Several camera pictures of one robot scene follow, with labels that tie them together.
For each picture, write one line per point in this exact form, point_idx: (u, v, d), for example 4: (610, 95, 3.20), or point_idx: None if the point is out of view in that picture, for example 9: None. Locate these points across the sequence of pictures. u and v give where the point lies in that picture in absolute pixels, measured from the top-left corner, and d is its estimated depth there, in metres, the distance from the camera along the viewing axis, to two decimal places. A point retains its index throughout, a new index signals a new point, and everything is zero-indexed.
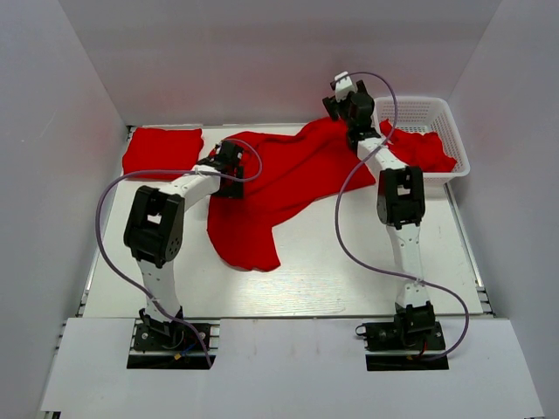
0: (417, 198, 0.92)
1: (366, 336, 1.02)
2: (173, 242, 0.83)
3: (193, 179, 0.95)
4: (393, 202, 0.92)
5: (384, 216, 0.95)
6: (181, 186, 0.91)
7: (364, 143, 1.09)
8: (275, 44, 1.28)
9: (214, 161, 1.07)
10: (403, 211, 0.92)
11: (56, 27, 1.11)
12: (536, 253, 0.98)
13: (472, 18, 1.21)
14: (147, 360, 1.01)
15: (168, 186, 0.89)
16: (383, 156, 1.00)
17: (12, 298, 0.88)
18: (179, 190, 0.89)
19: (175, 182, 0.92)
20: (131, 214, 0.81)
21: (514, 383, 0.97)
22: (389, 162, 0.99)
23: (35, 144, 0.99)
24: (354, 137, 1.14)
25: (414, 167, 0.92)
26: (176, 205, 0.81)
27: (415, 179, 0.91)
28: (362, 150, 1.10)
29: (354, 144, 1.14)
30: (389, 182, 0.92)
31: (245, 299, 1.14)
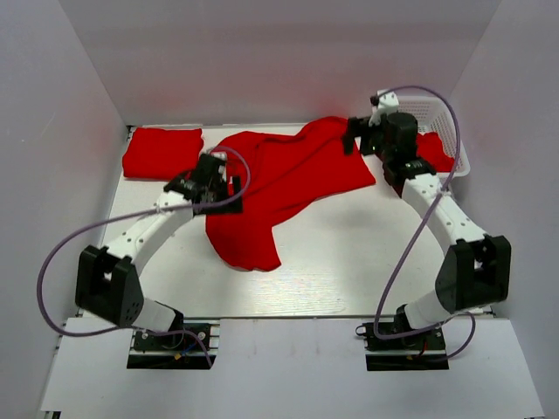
0: (499, 283, 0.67)
1: (366, 336, 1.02)
2: (131, 308, 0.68)
3: (153, 222, 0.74)
4: (467, 287, 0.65)
5: (450, 303, 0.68)
6: (134, 239, 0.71)
7: (416, 184, 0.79)
8: (277, 43, 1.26)
9: (187, 182, 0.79)
10: (478, 297, 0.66)
11: (55, 24, 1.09)
12: (536, 256, 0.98)
13: (476, 17, 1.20)
14: (147, 360, 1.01)
15: (118, 240, 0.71)
16: (449, 215, 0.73)
17: (12, 299, 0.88)
18: (132, 246, 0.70)
19: (129, 233, 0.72)
20: (79, 280, 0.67)
21: (514, 383, 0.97)
22: (459, 225, 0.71)
23: (34, 144, 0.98)
24: (398, 170, 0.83)
25: (498, 238, 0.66)
26: (126, 273, 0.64)
27: (500, 258, 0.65)
28: (414, 195, 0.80)
29: (396, 177, 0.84)
30: (466, 264, 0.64)
31: (245, 299, 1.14)
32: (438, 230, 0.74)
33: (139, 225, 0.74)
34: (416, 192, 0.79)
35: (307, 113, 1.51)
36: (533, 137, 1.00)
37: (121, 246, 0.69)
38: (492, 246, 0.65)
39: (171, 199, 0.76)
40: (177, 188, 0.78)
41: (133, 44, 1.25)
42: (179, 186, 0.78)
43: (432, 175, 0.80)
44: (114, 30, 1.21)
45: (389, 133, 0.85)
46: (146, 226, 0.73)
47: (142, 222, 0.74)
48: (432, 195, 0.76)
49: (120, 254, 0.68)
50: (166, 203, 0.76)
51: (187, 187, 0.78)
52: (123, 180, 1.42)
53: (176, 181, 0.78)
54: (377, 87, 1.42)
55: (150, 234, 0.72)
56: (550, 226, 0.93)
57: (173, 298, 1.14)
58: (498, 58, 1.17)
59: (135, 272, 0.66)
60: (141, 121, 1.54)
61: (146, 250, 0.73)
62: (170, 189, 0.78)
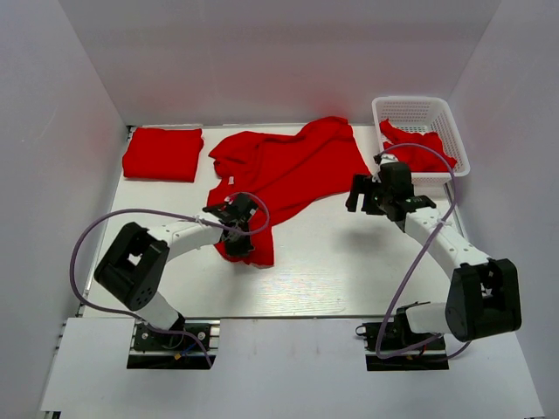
0: (509, 307, 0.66)
1: (366, 336, 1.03)
2: (143, 293, 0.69)
3: (190, 224, 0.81)
4: (477, 313, 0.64)
5: (462, 332, 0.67)
6: (173, 232, 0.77)
7: (417, 216, 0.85)
8: (277, 44, 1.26)
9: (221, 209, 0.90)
10: (490, 324, 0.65)
11: (55, 24, 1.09)
12: (536, 255, 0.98)
13: (476, 17, 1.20)
14: (147, 360, 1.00)
15: (158, 228, 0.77)
16: (452, 241, 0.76)
17: (12, 299, 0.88)
18: (169, 236, 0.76)
19: (169, 226, 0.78)
20: (109, 249, 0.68)
21: (514, 382, 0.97)
22: (462, 250, 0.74)
23: (34, 145, 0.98)
24: (398, 204, 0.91)
25: (502, 262, 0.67)
26: (159, 253, 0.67)
27: (506, 278, 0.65)
28: (416, 226, 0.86)
29: (398, 212, 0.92)
30: (471, 285, 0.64)
31: (246, 299, 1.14)
32: (442, 257, 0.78)
33: (178, 223, 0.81)
34: (417, 223, 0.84)
35: (306, 113, 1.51)
36: (533, 138, 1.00)
37: (161, 232, 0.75)
38: (496, 268, 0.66)
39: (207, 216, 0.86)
40: (215, 212, 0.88)
41: (133, 45, 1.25)
42: (216, 211, 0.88)
43: (433, 209, 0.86)
44: (114, 30, 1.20)
45: (384, 178, 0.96)
46: (184, 226, 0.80)
47: (182, 222, 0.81)
48: (434, 223, 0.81)
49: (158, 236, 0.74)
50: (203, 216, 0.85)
51: (222, 212, 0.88)
52: (123, 180, 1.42)
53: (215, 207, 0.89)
54: (377, 87, 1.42)
55: (185, 234, 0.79)
56: (550, 226, 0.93)
57: (173, 298, 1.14)
58: (498, 58, 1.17)
59: (164, 258, 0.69)
60: (141, 122, 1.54)
61: (175, 247, 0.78)
62: (209, 211, 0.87)
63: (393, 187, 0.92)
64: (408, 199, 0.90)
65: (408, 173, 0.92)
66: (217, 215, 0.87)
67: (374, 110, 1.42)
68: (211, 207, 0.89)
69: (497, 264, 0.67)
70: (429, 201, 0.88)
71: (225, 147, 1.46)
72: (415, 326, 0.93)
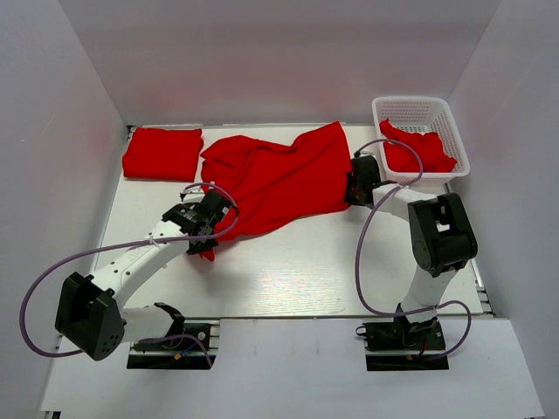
0: (463, 230, 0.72)
1: (366, 336, 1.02)
2: (107, 341, 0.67)
3: (143, 252, 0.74)
4: (435, 239, 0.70)
5: (428, 261, 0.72)
6: (121, 271, 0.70)
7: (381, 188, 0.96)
8: (276, 44, 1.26)
9: (189, 211, 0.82)
10: (450, 248, 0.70)
11: (55, 26, 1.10)
12: (535, 255, 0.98)
13: (476, 17, 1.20)
14: (146, 360, 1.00)
15: (105, 270, 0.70)
16: (405, 193, 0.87)
17: (13, 301, 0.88)
18: (117, 277, 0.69)
19: (117, 264, 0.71)
20: (59, 305, 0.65)
21: (514, 383, 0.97)
22: (415, 195, 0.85)
23: (34, 144, 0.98)
24: (369, 190, 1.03)
25: (449, 194, 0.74)
26: (106, 307, 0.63)
27: (452, 205, 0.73)
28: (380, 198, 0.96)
29: (368, 195, 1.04)
30: (421, 215, 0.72)
31: (246, 300, 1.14)
32: (398, 206, 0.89)
33: (129, 256, 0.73)
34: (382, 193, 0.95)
35: (307, 113, 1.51)
36: (533, 139, 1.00)
37: (106, 278, 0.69)
38: (446, 201, 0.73)
39: (167, 230, 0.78)
40: (176, 217, 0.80)
41: (134, 46, 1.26)
42: (178, 216, 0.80)
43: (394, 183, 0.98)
44: (115, 30, 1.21)
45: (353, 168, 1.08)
46: (134, 257, 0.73)
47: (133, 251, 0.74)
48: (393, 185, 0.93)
49: (104, 287, 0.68)
50: (162, 234, 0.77)
51: (185, 216, 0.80)
52: (123, 180, 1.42)
53: (176, 211, 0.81)
54: (377, 87, 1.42)
55: (138, 266, 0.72)
56: (550, 227, 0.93)
57: (173, 298, 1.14)
58: (498, 58, 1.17)
59: (114, 309, 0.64)
60: (141, 122, 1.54)
61: (131, 285, 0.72)
62: (169, 219, 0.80)
63: (362, 175, 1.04)
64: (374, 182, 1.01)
65: (373, 162, 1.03)
66: (179, 223, 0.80)
67: (374, 111, 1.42)
68: (171, 213, 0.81)
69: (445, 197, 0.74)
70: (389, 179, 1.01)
71: (217, 147, 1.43)
72: (411, 318, 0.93)
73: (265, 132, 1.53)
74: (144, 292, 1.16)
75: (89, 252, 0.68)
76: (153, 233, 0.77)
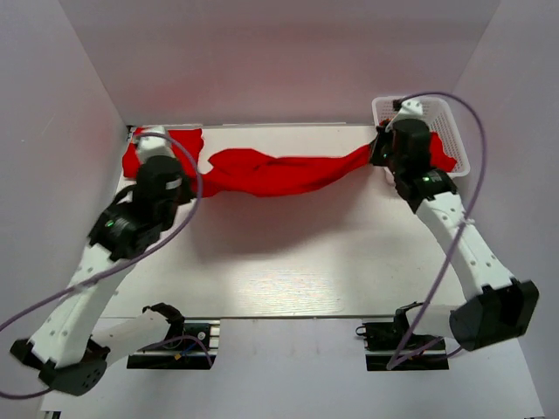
0: (520, 326, 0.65)
1: (366, 336, 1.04)
2: (89, 376, 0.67)
3: (75, 303, 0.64)
4: (486, 334, 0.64)
5: (468, 342, 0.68)
6: (58, 332, 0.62)
7: (435, 206, 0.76)
8: (275, 43, 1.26)
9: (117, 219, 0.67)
10: (497, 340, 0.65)
11: (55, 25, 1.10)
12: (535, 254, 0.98)
13: (476, 17, 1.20)
14: (146, 360, 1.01)
15: (42, 333, 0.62)
16: (472, 252, 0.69)
17: (12, 300, 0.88)
18: (57, 342, 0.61)
19: (52, 325, 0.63)
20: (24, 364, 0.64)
21: (514, 384, 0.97)
22: (485, 265, 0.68)
23: (33, 144, 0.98)
24: (414, 182, 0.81)
25: (527, 288, 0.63)
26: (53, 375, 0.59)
27: (525, 304, 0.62)
28: (431, 217, 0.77)
29: (412, 190, 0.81)
30: (488, 315, 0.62)
31: (245, 299, 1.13)
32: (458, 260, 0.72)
33: (64, 311, 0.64)
34: (436, 216, 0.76)
35: (307, 113, 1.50)
36: (533, 138, 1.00)
37: (46, 346, 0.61)
38: (519, 292, 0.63)
39: (95, 262, 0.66)
40: (103, 236, 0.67)
41: (134, 45, 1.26)
42: (104, 235, 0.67)
43: (452, 195, 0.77)
44: (115, 29, 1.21)
45: (401, 142, 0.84)
46: (69, 312, 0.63)
47: (66, 304, 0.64)
48: (455, 225, 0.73)
49: (44, 357, 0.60)
50: (90, 269, 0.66)
51: (111, 232, 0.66)
52: (124, 180, 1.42)
53: (103, 227, 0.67)
54: (377, 86, 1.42)
55: (74, 322, 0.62)
56: (550, 227, 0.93)
57: (173, 298, 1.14)
58: (498, 58, 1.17)
59: (65, 375, 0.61)
60: (141, 122, 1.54)
61: (78, 337, 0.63)
62: (96, 243, 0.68)
63: (410, 157, 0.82)
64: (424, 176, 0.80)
65: (427, 143, 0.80)
66: (107, 245, 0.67)
67: (374, 110, 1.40)
68: (100, 226, 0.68)
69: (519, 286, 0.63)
70: (448, 184, 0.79)
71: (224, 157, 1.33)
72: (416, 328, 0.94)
73: (265, 131, 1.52)
74: (143, 292, 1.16)
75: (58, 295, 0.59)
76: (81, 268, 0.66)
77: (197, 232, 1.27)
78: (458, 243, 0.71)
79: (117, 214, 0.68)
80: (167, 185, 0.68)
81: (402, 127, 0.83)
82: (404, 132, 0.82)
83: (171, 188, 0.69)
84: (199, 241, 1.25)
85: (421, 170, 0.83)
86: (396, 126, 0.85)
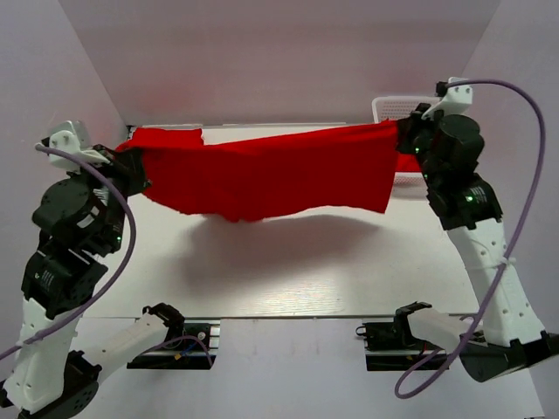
0: None
1: (366, 336, 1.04)
2: (76, 401, 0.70)
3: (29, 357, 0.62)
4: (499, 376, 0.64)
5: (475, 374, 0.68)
6: (24, 384, 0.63)
7: (475, 236, 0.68)
8: (275, 42, 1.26)
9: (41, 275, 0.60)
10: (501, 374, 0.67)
11: (55, 25, 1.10)
12: (536, 253, 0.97)
13: (475, 17, 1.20)
14: (146, 360, 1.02)
15: (12, 388, 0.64)
16: (507, 300, 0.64)
17: (12, 300, 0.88)
18: (24, 394, 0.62)
19: (17, 378, 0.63)
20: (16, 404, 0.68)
21: (514, 383, 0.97)
22: (516, 314, 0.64)
23: (33, 144, 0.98)
24: (453, 199, 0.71)
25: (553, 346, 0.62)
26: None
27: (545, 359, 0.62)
28: (466, 244, 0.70)
29: (449, 207, 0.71)
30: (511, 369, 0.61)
31: (245, 299, 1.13)
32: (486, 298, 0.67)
33: (23, 363, 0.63)
34: (472, 248, 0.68)
35: (307, 113, 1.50)
36: (534, 137, 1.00)
37: (18, 397, 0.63)
38: (545, 352, 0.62)
39: (37, 317, 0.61)
40: (38, 291, 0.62)
41: (134, 45, 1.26)
42: (38, 289, 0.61)
43: (496, 223, 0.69)
44: (115, 29, 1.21)
45: (443, 147, 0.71)
46: (27, 364, 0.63)
47: (23, 357, 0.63)
48: (494, 266, 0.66)
49: (18, 406, 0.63)
50: (32, 326, 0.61)
51: (41, 285, 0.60)
52: None
53: (32, 279, 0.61)
54: (377, 86, 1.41)
55: (33, 374, 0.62)
56: (550, 226, 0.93)
57: (173, 298, 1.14)
58: (498, 58, 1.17)
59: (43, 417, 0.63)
60: (141, 122, 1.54)
61: (46, 380, 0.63)
62: (32, 296, 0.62)
63: (452, 168, 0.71)
64: (466, 195, 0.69)
65: (476, 153, 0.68)
66: (43, 301, 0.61)
67: (374, 111, 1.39)
68: (31, 284, 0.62)
69: (547, 345, 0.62)
70: (493, 207, 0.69)
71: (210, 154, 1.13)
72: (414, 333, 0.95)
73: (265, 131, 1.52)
74: (144, 292, 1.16)
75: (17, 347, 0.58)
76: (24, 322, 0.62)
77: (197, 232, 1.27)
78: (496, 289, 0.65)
79: (44, 265, 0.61)
80: (78, 225, 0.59)
81: (446, 131, 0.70)
82: (452, 136, 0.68)
83: (84, 224, 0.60)
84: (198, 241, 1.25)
85: (460, 183, 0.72)
86: (439, 127, 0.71)
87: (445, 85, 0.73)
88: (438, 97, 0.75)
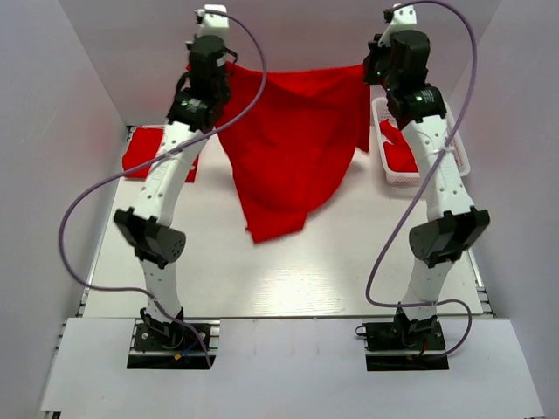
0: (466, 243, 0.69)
1: (366, 336, 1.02)
2: (175, 245, 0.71)
3: (166, 171, 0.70)
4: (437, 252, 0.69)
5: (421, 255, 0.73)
6: (155, 195, 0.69)
7: (420, 129, 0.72)
8: (276, 44, 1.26)
9: (189, 101, 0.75)
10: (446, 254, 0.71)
11: (55, 24, 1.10)
12: (536, 252, 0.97)
13: (475, 18, 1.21)
14: (146, 360, 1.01)
15: (139, 198, 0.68)
16: (444, 180, 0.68)
17: (12, 299, 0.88)
18: (155, 202, 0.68)
19: (148, 188, 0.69)
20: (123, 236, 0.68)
21: (514, 384, 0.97)
22: (452, 192, 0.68)
23: (34, 144, 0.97)
24: (405, 99, 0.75)
25: (481, 216, 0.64)
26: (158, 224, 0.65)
27: (475, 229, 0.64)
28: (416, 143, 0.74)
29: (402, 107, 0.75)
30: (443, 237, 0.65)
31: (246, 300, 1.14)
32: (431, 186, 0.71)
33: (155, 177, 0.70)
34: (418, 140, 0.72)
35: None
36: (534, 136, 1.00)
37: (145, 205, 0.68)
38: (473, 223, 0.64)
39: (175, 133, 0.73)
40: (180, 113, 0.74)
41: (134, 45, 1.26)
42: (182, 111, 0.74)
43: (441, 118, 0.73)
44: (115, 28, 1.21)
45: (397, 55, 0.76)
46: (161, 176, 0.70)
47: (156, 171, 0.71)
48: (435, 151, 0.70)
49: (145, 216, 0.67)
50: (174, 140, 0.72)
51: (189, 108, 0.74)
52: (123, 180, 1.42)
53: (178, 106, 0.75)
54: None
55: (168, 185, 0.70)
56: (550, 225, 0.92)
57: None
58: (497, 58, 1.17)
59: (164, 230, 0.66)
60: (141, 121, 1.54)
61: (169, 202, 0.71)
62: (175, 120, 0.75)
63: (404, 72, 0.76)
64: (417, 94, 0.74)
65: (427, 58, 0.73)
66: (185, 120, 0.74)
67: (374, 111, 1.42)
68: (174, 110, 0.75)
69: (474, 217, 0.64)
70: (439, 106, 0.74)
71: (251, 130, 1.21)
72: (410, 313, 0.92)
73: None
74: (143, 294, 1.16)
75: (114, 179, 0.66)
76: (164, 140, 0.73)
77: (197, 232, 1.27)
78: (435, 172, 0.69)
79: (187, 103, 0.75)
80: (217, 62, 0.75)
81: (398, 38, 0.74)
82: (403, 41, 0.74)
83: (220, 64, 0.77)
84: (197, 242, 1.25)
85: (413, 87, 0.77)
86: (395, 37, 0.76)
87: (389, 11, 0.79)
88: (387, 24, 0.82)
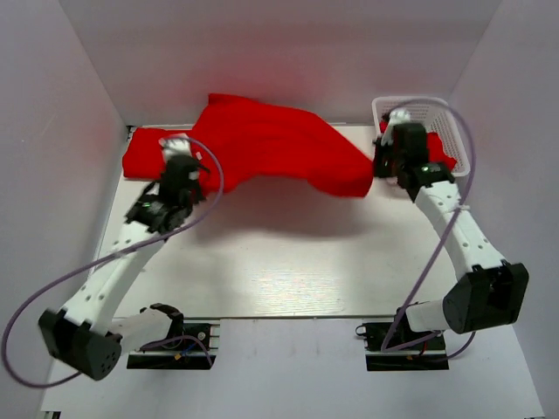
0: (509, 310, 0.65)
1: (366, 336, 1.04)
2: (107, 359, 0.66)
3: (112, 271, 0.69)
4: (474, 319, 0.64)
5: (458, 325, 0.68)
6: (93, 296, 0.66)
7: (432, 193, 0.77)
8: (276, 44, 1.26)
9: (151, 205, 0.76)
10: (487, 322, 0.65)
11: (55, 24, 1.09)
12: (536, 253, 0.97)
13: (475, 18, 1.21)
14: (147, 360, 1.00)
15: (76, 298, 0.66)
16: (465, 235, 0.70)
17: (12, 299, 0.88)
18: (92, 304, 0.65)
19: (88, 290, 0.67)
20: (47, 341, 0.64)
21: (514, 384, 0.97)
22: (476, 247, 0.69)
23: (34, 144, 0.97)
24: (411, 172, 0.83)
25: (517, 270, 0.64)
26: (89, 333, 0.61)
27: (515, 284, 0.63)
28: (430, 206, 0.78)
29: (411, 180, 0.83)
30: (482, 293, 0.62)
31: (245, 300, 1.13)
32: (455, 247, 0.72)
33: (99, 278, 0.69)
34: (432, 202, 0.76)
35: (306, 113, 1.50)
36: (534, 136, 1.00)
37: (80, 307, 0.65)
38: (509, 276, 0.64)
39: (133, 234, 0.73)
40: (141, 215, 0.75)
41: (134, 45, 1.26)
42: (143, 213, 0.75)
43: (450, 182, 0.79)
44: (115, 28, 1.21)
45: (399, 138, 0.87)
46: (105, 277, 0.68)
47: (101, 271, 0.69)
48: (450, 209, 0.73)
49: (79, 319, 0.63)
50: (128, 239, 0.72)
51: (151, 210, 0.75)
52: (123, 180, 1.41)
53: (141, 208, 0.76)
54: (377, 87, 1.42)
55: (111, 288, 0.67)
56: (550, 225, 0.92)
57: (170, 299, 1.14)
58: (497, 58, 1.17)
59: (97, 338, 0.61)
60: (141, 121, 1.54)
61: (110, 305, 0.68)
62: (134, 219, 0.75)
63: (406, 151, 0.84)
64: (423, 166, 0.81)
65: (424, 137, 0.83)
66: (144, 222, 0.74)
67: (374, 111, 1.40)
68: (136, 210, 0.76)
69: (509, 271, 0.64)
70: (446, 174, 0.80)
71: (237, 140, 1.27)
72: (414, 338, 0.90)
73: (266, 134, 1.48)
74: (141, 294, 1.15)
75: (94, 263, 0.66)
76: (119, 239, 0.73)
77: (196, 232, 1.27)
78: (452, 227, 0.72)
79: (149, 207, 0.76)
80: (191, 175, 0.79)
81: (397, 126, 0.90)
82: (401, 127, 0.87)
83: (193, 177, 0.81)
84: (197, 243, 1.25)
85: None
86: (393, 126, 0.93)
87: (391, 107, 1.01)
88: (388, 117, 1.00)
